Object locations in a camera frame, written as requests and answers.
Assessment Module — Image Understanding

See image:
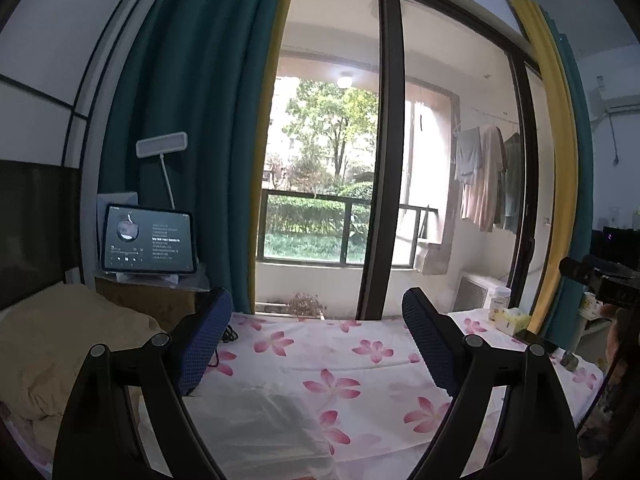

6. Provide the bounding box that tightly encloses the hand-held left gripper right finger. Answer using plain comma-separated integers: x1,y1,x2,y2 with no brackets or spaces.
401,287,583,480

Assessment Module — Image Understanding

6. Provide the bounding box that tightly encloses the white bar lamp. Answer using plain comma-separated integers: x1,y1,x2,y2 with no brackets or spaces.
136,131,188,211

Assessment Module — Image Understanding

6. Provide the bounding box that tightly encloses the floral bed sheet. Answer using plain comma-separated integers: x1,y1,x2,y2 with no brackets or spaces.
0,310,606,480

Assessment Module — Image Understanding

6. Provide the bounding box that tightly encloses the teal and yellow curtain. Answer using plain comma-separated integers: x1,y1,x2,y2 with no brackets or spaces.
507,0,601,351
95,0,301,316

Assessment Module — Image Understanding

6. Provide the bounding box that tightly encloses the beige hanging garment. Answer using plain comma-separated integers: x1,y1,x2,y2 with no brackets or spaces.
460,125,507,233

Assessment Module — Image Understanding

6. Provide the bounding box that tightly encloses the white wall air conditioner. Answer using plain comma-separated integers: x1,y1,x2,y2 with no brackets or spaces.
585,45,640,123

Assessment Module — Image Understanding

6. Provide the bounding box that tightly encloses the brown cardboard box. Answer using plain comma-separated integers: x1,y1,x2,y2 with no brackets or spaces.
95,275,211,333

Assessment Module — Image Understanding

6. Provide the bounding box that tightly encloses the black balcony railing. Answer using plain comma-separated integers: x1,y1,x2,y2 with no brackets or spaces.
257,190,438,268

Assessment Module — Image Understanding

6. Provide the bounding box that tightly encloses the black tablet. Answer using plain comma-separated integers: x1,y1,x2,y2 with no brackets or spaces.
515,329,563,356

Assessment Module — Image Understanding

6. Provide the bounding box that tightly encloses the dark headboard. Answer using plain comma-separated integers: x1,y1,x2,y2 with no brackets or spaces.
0,160,83,311

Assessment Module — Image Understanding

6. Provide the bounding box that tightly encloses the clear jar with white lid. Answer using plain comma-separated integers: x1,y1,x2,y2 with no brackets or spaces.
489,286,512,321

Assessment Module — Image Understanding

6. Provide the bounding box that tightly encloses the beige pillow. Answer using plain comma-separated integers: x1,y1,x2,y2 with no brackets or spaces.
0,282,171,423

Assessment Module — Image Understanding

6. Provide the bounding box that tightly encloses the white hooded jacket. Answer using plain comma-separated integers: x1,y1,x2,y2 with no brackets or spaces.
185,385,336,480

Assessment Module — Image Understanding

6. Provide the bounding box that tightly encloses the white outdoor air conditioner unit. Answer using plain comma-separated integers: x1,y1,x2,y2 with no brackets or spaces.
452,270,506,313

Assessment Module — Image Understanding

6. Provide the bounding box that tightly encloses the black sliding door frame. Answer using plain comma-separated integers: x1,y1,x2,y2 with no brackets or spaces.
357,0,406,321

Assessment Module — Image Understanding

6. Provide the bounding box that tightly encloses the dark monitor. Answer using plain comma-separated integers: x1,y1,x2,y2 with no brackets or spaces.
590,227,640,262

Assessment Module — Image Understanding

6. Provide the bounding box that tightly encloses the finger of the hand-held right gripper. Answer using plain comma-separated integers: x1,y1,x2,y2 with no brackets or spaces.
559,255,601,283

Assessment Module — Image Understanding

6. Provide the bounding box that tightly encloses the black cable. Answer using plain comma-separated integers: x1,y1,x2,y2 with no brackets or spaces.
207,324,241,368

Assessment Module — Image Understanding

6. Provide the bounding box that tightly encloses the tablet with lit screen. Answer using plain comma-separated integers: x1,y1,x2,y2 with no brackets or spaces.
100,203,197,275

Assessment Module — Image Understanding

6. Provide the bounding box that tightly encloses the dried flower bunch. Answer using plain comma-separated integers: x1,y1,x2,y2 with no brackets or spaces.
287,292,326,318

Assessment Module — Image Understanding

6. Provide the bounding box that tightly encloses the yellow tissue box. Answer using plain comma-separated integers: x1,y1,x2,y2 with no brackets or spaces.
495,308,531,336

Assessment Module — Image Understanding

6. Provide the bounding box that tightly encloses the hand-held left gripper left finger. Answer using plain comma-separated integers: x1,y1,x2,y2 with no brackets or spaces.
52,287,234,480

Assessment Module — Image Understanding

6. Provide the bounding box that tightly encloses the grey hanging shirt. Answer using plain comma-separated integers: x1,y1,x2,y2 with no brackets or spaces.
454,127,483,188

